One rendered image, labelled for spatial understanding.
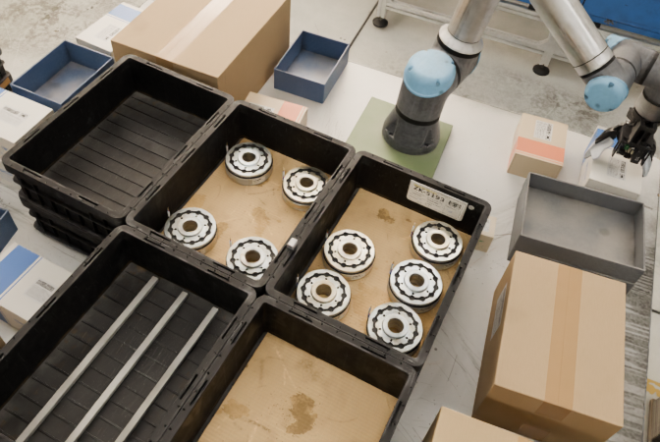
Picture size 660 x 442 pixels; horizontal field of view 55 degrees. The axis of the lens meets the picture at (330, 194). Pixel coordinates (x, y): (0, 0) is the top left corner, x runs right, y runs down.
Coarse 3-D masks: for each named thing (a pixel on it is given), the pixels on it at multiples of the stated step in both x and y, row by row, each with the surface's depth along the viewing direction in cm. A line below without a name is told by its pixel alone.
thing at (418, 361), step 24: (336, 192) 124; (456, 192) 127; (312, 216) 120; (480, 216) 123; (288, 264) 112; (456, 288) 112; (312, 312) 107; (360, 336) 104; (432, 336) 105; (408, 360) 102
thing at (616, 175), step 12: (600, 132) 160; (588, 144) 165; (600, 156) 154; (588, 168) 154; (600, 168) 152; (612, 168) 152; (624, 168) 152; (636, 168) 152; (588, 180) 150; (600, 180) 149; (612, 180) 149; (624, 180) 150; (636, 180) 150; (612, 192) 150; (624, 192) 148; (636, 192) 147
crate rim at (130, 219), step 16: (224, 112) 136; (256, 112) 138; (272, 112) 137; (304, 128) 135; (336, 144) 133; (336, 176) 127; (320, 192) 124; (128, 224) 115; (304, 224) 118; (160, 240) 114; (288, 240) 116; (192, 256) 112; (224, 272) 110; (240, 272) 111; (272, 272) 111; (256, 288) 109
